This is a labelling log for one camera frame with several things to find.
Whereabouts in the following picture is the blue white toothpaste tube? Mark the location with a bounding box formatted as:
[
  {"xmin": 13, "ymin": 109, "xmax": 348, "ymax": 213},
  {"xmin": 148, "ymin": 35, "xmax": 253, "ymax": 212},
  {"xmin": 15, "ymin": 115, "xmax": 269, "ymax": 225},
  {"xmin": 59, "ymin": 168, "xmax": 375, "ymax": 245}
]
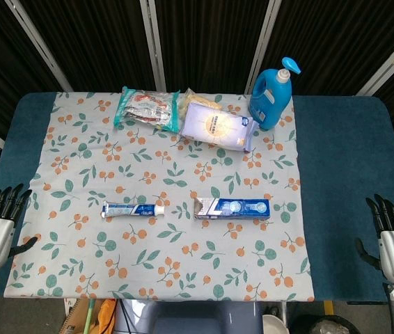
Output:
[{"xmin": 101, "ymin": 200, "xmax": 166, "ymax": 219}]

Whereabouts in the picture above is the blue toothpaste carton box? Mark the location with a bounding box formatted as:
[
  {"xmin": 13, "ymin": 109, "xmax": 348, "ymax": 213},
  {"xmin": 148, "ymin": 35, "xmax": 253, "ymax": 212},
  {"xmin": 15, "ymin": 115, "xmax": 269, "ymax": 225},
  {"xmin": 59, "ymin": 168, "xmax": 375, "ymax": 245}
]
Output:
[{"xmin": 192, "ymin": 197, "xmax": 273, "ymax": 220}]

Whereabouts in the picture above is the black bin bag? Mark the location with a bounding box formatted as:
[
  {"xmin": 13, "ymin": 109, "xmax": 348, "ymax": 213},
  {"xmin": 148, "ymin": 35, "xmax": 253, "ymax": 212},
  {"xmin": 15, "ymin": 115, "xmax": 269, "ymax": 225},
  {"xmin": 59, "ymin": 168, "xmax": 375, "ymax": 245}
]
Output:
[{"xmin": 287, "ymin": 315, "xmax": 361, "ymax": 334}]

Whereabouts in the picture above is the green stick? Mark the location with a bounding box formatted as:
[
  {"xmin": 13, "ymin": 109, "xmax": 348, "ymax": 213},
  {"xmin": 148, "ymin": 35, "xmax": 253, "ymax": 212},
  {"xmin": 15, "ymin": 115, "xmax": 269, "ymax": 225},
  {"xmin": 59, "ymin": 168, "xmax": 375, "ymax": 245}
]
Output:
[{"xmin": 83, "ymin": 299, "xmax": 97, "ymax": 334}]

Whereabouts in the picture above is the orange bag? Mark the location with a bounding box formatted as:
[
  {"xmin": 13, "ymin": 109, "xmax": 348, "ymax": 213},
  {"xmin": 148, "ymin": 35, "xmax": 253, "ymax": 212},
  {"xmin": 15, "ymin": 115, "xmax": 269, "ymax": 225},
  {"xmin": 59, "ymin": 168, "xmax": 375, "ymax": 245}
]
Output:
[{"xmin": 94, "ymin": 299, "xmax": 118, "ymax": 334}]

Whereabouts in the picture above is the white bowl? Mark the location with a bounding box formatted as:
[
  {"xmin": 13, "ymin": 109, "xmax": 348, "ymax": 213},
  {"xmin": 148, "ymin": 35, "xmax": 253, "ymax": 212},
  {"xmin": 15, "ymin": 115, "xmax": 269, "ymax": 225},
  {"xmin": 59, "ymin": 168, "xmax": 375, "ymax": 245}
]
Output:
[{"xmin": 262, "ymin": 312, "xmax": 288, "ymax": 334}]

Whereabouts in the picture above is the floral print tablecloth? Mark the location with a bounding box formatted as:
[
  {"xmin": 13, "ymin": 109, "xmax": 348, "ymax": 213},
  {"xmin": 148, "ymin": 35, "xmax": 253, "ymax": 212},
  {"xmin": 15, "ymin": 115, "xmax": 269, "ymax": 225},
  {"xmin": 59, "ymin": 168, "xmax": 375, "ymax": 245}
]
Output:
[{"xmin": 3, "ymin": 90, "xmax": 315, "ymax": 303}]

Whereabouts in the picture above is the teal silver snack bag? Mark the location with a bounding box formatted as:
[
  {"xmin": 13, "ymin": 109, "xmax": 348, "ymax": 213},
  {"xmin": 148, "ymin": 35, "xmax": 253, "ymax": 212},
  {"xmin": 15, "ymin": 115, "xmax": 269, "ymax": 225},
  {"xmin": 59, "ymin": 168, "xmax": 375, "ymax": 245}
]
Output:
[{"xmin": 113, "ymin": 86, "xmax": 181, "ymax": 134}]

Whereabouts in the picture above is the blue detergent pump bottle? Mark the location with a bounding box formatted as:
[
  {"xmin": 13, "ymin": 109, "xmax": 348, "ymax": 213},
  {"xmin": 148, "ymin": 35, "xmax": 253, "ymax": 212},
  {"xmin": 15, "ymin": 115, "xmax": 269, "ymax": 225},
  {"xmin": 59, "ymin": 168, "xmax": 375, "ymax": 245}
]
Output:
[{"xmin": 249, "ymin": 56, "xmax": 302, "ymax": 132}]

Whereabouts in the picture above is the grey-blue robot torso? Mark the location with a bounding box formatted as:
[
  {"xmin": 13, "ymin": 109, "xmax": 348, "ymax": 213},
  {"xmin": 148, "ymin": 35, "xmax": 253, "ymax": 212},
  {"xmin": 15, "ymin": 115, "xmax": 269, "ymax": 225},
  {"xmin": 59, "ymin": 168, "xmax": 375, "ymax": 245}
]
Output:
[{"xmin": 113, "ymin": 299, "xmax": 264, "ymax": 334}]

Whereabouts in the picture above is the lavender tissue pack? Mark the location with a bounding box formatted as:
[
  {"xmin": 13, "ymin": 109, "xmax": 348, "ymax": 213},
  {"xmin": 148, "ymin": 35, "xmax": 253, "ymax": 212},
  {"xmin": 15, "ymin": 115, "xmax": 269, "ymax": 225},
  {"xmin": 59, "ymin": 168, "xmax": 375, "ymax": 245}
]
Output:
[{"xmin": 178, "ymin": 102, "xmax": 260, "ymax": 153}]

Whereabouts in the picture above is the yellow snack bag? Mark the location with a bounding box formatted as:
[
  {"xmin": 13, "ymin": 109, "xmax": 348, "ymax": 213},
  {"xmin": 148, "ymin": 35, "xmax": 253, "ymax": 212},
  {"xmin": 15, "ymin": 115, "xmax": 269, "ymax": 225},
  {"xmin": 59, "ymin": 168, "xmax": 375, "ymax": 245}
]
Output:
[{"xmin": 178, "ymin": 88, "xmax": 224, "ymax": 121}]

